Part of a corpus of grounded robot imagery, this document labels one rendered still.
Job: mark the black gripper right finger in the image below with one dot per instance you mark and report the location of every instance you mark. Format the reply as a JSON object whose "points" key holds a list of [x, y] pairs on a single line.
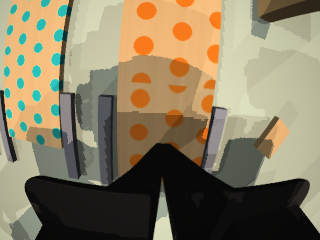
{"points": [[201, 207]]}

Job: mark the orange polka-dotted strip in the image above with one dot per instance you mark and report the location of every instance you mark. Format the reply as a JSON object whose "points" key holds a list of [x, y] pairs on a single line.
{"points": [[166, 76]]}

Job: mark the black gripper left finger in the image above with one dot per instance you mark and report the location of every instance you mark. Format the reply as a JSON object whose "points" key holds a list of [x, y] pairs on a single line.
{"points": [[126, 208]]}

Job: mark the orange strip with teal dots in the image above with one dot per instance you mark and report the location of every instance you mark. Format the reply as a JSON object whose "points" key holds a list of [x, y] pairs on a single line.
{"points": [[34, 55]]}

